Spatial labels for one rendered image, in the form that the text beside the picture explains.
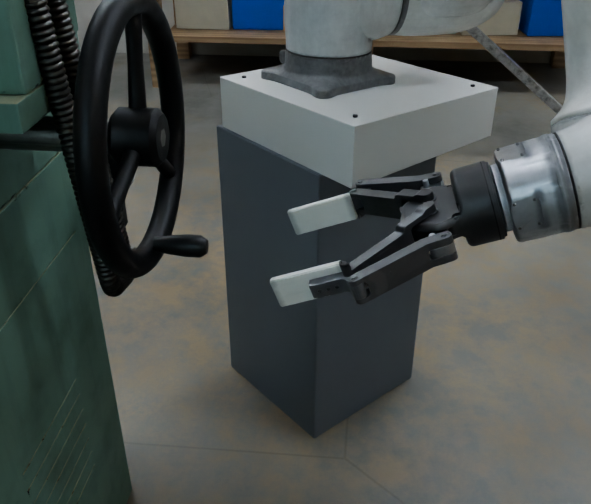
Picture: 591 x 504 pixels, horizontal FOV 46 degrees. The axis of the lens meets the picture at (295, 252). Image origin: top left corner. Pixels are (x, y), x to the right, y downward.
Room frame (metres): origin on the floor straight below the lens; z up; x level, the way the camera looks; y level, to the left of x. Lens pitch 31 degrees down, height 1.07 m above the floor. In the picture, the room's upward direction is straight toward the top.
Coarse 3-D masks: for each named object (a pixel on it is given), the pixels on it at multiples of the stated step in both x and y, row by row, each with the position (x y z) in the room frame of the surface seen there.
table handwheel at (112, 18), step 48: (144, 0) 0.69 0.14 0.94; (96, 48) 0.58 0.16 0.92; (96, 96) 0.55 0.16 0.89; (144, 96) 0.67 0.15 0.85; (0, 144) 0.66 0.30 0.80; (48, 144) 0.66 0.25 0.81; (96, 144) 0.53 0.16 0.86; (144, 144) 0.63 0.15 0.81; (96, 192) 0.52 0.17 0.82; (96, 240) 0.53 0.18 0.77; (144, 240) 0.66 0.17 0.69
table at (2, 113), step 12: (72, 0) 0.98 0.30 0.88; (0, 96) 0.61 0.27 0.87; (12, 96) 0.61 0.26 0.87; (24, 96) 0.61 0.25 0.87; (36, 96) 0.63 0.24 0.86; (0, 108) 0.59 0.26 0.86; (12, 108) 0.59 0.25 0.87; (24, 108) 0.60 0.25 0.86; (36, 108) 0.63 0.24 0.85; (48, 108) 0.65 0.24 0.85; (0, 120) 0.60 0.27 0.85; (12, 120) 0.59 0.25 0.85; (24, 120) 0.60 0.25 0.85; (36, 120) 0.62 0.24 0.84; (0, 132) 0.60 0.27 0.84; (12, 132) 0.59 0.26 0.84; (24, 132) 0.60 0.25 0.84
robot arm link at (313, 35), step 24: (288, 0) 1.21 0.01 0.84; (312, 0) 1.17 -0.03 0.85; (336, 0) 1.17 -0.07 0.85; (360, 0) 1.18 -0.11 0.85; (384, 0) 1.19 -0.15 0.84; (288, 24) 1.21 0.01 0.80; (312, 24) 1.17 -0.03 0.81; (336, 24) 1.16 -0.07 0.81; (360, 24) 1.18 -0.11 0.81; (384, 24) 1.20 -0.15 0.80; (288, 48) 1.22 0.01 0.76; (312, 48) 1.17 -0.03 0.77; (336, 48) 1.17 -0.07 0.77; (360, 48) 1.19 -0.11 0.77
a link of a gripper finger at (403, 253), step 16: (432, 240) 0.51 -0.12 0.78; (448, 240) 0.51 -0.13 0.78; (400, 256) 0.50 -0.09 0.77; (416, 256) 0.50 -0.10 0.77; (448, 256) 0.51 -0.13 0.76; (368, 272) 0.49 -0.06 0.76; (384, 272) 0.49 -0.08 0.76; (400, 272) 0.50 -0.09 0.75; (416, 272) 0.50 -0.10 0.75; (368, 288) 0.50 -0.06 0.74; (384, 288) 0.49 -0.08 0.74
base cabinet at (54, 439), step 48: (48, 192) 0.81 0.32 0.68; (0, 240) 0.68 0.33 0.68; (48, 240) 0.78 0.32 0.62; (0, 288) 0.65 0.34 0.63; (48, 288) 0.75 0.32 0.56; (0, 336) 0.63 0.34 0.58; (48, 336) 0.73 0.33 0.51; (96, 336) 0.87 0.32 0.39; (0, 384) 0.60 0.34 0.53; (48, 384) 0.70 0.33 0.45; (96, 384) 0.83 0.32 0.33; (0, 432) 0.58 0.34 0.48; (48, 432) 0.67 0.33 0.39; (96, 432) 0.80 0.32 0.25; (0, 480) 0.55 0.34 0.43; (48, 480) 0.64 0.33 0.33; (96, 480) 0.77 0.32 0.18
